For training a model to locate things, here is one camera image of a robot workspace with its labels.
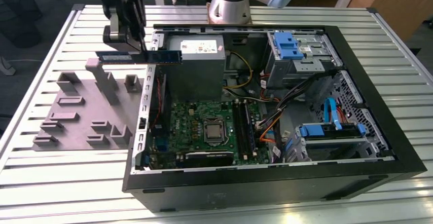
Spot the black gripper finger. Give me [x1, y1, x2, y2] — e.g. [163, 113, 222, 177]
[120, 6, 149, 65]

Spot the RAM stick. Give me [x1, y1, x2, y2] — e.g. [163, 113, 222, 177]
[95, 50, 184, 65]
[246, 103, 256, 158]

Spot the black RAM slot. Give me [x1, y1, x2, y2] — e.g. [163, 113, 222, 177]
[232, 101, 247, 160]
[239, 101, 251, 160]

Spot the grey power supply unit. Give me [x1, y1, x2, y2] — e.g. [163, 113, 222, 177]
[157, 35, 227, 103]

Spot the grey parts rack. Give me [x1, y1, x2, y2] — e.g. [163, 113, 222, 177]
[32, 57, 144, 152]

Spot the green motherboard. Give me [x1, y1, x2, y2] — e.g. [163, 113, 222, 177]
[148, 99, 271, 169]

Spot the white floor stand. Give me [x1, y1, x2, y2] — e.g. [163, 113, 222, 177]
[0, 54, 14, 76]

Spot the metal socket cover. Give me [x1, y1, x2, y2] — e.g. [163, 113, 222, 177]
[201, 117, 228, 147]

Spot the tall blue drive carrier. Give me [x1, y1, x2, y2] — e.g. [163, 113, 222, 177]
[274, 32, 303, 60]

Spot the blue expansion slot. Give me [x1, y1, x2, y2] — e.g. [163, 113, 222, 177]
[153, 137, 169, 152]

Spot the silver CPU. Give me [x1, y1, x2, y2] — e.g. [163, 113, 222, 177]
[204, 125, 224, 139]

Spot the grey metal drive cage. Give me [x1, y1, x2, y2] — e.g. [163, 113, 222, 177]
[264, 30, 343, 90]

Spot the black graphics card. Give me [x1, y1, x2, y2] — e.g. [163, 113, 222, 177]
[175, 150, 236, 168]

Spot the blue carrier with black disk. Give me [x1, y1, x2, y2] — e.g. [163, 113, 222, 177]
[299, 123, 366, 139]

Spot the black PC case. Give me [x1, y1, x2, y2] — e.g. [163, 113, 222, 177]
[121, 23, 427, 213]

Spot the grey metal disk bay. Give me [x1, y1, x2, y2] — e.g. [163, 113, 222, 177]
[279, 122, 395, 163]

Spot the wooden cabinet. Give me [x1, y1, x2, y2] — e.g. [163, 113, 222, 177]
[351, 0, 433, 45]

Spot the yellow black wire bundle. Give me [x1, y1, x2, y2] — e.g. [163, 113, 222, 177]
[223, 51, 254, 91]

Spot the black white wire bundle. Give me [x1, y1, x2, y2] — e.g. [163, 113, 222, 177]
[222, 88, 282, 103]

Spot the thick black cable bundle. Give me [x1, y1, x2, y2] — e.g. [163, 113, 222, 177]
[256, 70, 339, 131]

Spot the orange wire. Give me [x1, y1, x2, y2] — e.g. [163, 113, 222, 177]
[258, 126, 282, 143]

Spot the blue flat wire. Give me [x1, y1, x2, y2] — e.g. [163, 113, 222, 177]
[323, 97, 343, 130]

